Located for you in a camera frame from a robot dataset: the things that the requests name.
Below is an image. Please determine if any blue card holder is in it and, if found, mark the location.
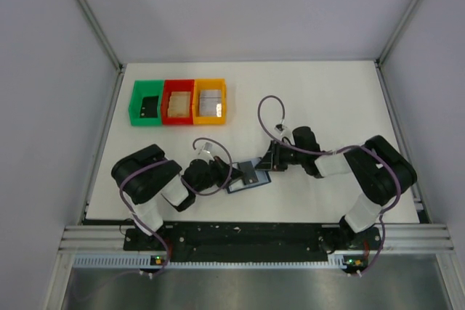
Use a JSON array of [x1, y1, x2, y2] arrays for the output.
[[226, 158, 272, 194]]

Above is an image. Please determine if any black credit card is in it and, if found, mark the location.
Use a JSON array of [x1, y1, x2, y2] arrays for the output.
[[238, 160, 259, 185]]

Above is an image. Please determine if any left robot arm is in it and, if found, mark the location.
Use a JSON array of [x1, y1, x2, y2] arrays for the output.
[[111, 142, 244, 236]]

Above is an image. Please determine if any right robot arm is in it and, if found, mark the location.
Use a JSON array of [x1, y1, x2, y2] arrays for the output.
[[255, 126, 418, 251]]

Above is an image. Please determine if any silver cards stack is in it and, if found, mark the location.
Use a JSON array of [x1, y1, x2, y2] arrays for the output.
[[199, 89, 222, 118]]

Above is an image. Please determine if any beige cards stack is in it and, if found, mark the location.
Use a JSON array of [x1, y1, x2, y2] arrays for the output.
[[167, 91, 190, 118]]

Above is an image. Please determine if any black cards stack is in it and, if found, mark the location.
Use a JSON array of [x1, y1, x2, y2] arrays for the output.
[[139, 96, 159, 118]]

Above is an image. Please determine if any yellow plastic bin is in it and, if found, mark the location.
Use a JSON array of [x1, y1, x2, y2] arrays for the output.
[[192, 78, 227, 125]]

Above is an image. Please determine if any red plastic bin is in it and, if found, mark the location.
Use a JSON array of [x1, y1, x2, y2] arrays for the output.
[[161, 79, 194, 126]]

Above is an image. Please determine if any green plastic bin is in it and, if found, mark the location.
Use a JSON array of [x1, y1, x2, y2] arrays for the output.
[[128, 80, 164, 127]]

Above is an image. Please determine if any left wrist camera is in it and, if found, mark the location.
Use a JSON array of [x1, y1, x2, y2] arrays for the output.
[[197, 142, 214, 162]]

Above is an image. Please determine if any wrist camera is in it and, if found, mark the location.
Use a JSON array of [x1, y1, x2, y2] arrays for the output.
[[197, 142, 214, 162], [275, 123, 291, 137]]

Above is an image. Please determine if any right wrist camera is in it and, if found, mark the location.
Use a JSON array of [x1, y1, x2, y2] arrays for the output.
[[275, 123, 291, 137]]

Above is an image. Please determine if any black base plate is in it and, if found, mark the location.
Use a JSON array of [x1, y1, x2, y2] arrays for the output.
[[124, 221, 381, 263]]

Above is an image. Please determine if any aluminium front rail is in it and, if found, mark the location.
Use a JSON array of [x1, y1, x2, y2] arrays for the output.
[[59, 224, 454, 254]]

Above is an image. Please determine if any grey cable duct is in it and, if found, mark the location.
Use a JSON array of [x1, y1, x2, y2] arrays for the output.
[[73, 253, 368, 270]]

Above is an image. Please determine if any right aluminium frame post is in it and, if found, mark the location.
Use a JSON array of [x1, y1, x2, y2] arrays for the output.
[[376, 0, 424, 68]]

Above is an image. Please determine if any aluminium frame post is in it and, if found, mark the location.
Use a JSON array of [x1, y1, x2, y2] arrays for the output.
[[376, 0, 424, 68], [75, 0, 124, 71]]

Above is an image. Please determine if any left aluminium frame post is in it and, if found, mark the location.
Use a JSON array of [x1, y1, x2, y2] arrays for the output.
[[75, 0, 124, 71]]

